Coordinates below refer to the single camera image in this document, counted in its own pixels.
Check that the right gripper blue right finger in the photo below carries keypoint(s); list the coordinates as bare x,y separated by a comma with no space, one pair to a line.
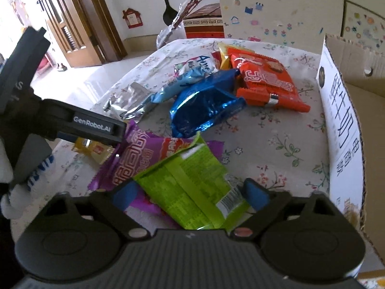
267,204

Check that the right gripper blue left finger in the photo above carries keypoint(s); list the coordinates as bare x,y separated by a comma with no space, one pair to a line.
110,207

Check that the black genrobot finger of the left gripper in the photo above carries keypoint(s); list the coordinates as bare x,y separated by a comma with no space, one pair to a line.
57,119

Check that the silver light-blue snack packet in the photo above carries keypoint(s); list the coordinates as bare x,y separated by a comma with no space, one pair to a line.
136,101

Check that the green snack packet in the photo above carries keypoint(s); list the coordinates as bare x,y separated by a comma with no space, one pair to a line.
195,189

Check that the yellow snack packet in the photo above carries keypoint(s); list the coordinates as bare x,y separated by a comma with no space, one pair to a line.
95,150

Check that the purple snack packet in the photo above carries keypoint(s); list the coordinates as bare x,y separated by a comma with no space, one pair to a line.
139,151

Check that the wooden door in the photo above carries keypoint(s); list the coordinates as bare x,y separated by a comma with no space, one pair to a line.
84,31

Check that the dark blue snack packet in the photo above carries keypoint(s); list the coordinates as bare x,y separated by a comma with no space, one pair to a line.
206,103

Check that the orange red snack packet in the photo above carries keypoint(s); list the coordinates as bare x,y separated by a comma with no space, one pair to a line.
264,81

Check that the cardboard box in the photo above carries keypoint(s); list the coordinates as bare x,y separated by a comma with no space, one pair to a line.
351,83

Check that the white blue milk snack packet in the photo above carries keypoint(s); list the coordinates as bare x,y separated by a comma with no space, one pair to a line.
208,63

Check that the small yellow packet behind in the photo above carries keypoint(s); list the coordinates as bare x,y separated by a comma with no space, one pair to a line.
225,50

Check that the red brown carton box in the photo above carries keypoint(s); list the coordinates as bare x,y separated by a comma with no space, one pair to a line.
206,22

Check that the cream cabinet with stickers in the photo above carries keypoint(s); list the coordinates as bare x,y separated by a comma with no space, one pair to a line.
303,24

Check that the red house wall sticker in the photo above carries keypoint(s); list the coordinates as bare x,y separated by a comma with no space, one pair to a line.
132,18

